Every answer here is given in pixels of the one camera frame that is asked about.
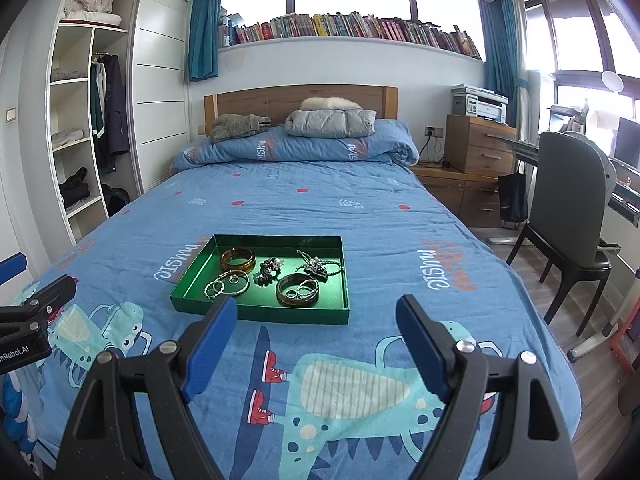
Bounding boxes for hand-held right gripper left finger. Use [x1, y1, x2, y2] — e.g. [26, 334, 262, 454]
[55, 296, 238, 480]

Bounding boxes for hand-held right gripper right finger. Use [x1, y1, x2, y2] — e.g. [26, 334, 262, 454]
[395, 294, 578, 480]

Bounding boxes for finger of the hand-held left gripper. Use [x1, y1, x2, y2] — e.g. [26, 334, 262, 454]
[0, 253, 27, 278]
[0, 274, 77, 333]

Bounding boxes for green jewelry tray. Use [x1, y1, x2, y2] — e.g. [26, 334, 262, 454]
[170, 234, 351, 326]

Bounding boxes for brown beaded bracelet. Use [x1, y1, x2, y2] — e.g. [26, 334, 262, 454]
[252, 256, 285, 287]

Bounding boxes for plain silver bangle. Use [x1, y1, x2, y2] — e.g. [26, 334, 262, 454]
[216, 269, 251, 297]

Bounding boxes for wide amber bangle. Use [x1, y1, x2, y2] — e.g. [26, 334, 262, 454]
[220, 247, 257, 272]

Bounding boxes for black folded clothes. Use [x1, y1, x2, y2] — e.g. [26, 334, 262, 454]
[59, 167, 92, 208]

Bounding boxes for black bag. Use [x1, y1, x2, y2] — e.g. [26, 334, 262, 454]
[101, 183, 131, 217]

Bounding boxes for wooden nightstand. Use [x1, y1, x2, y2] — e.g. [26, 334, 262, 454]
[410, 162, 503, 228]

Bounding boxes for green and white garment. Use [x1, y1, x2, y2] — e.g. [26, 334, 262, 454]
[89, 62, 107, 138]

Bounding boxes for dark tote bag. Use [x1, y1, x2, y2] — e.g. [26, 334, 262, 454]
[497, 171, 528, 223]

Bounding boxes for blue printed bed cover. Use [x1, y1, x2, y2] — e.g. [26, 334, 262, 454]
[0, 162, 583, 480]

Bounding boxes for dark hanging jacket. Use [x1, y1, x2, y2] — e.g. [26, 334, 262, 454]
[97, 54, 130, 176]

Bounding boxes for grey chair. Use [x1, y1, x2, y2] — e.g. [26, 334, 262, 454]
[506, 131, 617, 338]

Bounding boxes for wooden dresser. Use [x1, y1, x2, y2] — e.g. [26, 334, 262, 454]
[444, 114, 518, 176]

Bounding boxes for folded blue duvet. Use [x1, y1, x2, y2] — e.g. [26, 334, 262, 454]
[170, 120, 421, 176]

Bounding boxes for grey plush throw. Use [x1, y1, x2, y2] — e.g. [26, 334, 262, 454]
[208, 113, 272, 142]

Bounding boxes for white wardrobe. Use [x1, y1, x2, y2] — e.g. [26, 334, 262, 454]
[47, 0, 193, 246]

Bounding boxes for grey puffer jacket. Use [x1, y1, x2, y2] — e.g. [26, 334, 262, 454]
[284, 107, 377, 138]

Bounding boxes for white printer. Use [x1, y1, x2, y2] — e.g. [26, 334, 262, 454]
[450, 83, 509, 123]

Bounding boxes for wooden headboard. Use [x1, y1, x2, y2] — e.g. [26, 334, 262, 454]
[203, 86, 399, 131]

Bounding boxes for beige fur cushion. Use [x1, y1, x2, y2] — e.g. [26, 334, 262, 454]
[299, 96, 362, 112]

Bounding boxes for computer monitor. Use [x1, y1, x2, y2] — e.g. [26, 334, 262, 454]
[612, 116, 640, 168]

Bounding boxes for teal curtain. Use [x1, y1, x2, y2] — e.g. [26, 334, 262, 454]
[189, 0, 224, 82]
[477, 0, 531, 126]

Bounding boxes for row of books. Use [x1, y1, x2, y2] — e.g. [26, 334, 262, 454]
[218, 10, 483, 61]

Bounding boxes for bay window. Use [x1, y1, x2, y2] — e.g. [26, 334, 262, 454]
[520, 0, 640, 121]

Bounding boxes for silver chain necklace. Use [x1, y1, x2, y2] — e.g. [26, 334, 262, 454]
[295, 249, 345, 281]

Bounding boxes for red metal frame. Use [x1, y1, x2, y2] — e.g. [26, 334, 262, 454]
[607, 320, 640, 376]

